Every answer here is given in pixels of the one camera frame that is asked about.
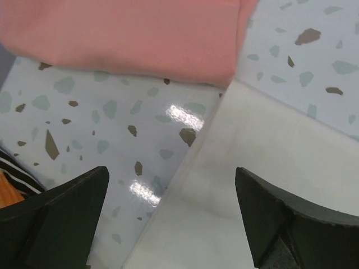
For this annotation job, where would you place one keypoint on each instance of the black white striped garment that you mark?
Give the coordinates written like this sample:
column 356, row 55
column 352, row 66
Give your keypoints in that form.
column 18, row 177

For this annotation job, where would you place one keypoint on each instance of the white floral print t-shirt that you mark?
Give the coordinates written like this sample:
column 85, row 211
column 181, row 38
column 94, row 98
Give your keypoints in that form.
column 198, row 223

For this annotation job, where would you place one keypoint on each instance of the folded pink t-shirt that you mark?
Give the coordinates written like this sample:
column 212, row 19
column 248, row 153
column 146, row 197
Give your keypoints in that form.
column 189, row 41

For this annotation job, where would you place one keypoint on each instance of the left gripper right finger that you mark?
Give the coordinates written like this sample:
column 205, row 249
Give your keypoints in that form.
column 286, row 231

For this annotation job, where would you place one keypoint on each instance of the folded orange tie-dye t-shirt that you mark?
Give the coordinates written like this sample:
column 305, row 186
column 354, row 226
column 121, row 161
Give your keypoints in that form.
column 8, row 194

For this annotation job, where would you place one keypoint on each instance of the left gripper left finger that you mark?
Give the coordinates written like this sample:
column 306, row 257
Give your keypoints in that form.
column 54, row 229

